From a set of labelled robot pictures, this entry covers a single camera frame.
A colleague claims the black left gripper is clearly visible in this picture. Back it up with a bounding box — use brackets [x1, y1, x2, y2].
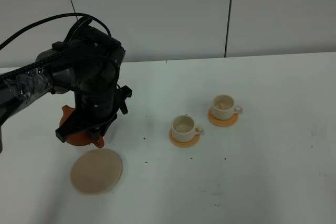
[56, 86, 131, 143]

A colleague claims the brown clay teapot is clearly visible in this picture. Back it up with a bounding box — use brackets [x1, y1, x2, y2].
[59, 105, 104, 148]

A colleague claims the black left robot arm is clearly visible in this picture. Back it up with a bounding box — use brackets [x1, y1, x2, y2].
[1, 19, 132, 148]

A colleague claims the beige round teapot saucer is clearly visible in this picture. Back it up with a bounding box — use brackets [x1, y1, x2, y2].
[70, 149, 123, 195]

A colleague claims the near white teacup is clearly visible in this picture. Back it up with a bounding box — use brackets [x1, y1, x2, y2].
[171, 115, 205, 143]

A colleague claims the white teacup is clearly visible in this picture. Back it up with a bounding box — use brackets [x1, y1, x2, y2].
[171, 115, 205, 143]
[211, 94, 243, 120]

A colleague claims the near orange coaster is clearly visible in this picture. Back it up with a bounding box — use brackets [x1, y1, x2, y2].
[169, 128, 201, 148]

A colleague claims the orange coaster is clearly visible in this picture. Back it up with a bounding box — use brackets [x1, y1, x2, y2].
[169, 128, 201, 148]
[208, 109, 239, 127]

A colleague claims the far white teacup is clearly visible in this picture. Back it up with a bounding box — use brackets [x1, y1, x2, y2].
[211, 94, 243, 120]

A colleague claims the far orange coaster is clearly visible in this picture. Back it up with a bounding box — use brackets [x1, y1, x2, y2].
[208, 109, 239, 127]

